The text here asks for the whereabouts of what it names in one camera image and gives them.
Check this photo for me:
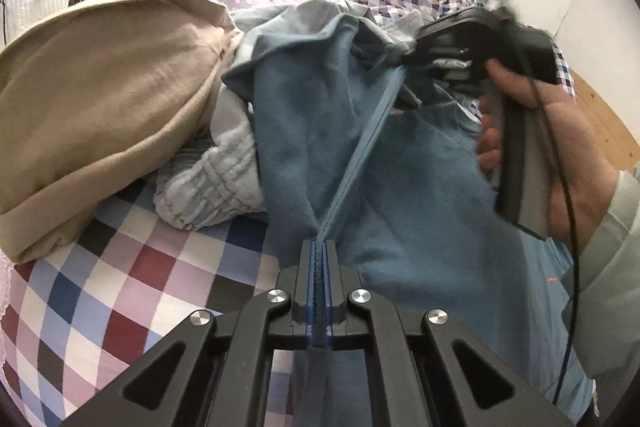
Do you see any person right hand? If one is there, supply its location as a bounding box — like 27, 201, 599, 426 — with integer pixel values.
486, 60, 618, 254

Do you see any person right forearm sleeve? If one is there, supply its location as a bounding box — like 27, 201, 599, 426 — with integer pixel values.
574, 171, 639, 381

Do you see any grey green sweatshirt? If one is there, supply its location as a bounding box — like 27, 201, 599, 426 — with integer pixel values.
231, 0, 434, 66

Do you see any light blue elastic-cuff garment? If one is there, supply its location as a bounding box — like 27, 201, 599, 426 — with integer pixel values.
153, 86, 264, 231

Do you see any beige khaki garment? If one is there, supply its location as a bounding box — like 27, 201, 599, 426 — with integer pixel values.
1, 0, 242, 263

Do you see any plaid checkered bed sheet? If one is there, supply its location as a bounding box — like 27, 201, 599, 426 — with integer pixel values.
1, 180, 279, 426

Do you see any teal blue shirt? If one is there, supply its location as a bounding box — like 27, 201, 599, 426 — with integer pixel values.
224, 13, 592, 421

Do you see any wooden headboard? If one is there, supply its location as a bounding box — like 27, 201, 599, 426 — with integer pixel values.
570, 69, 640, 172

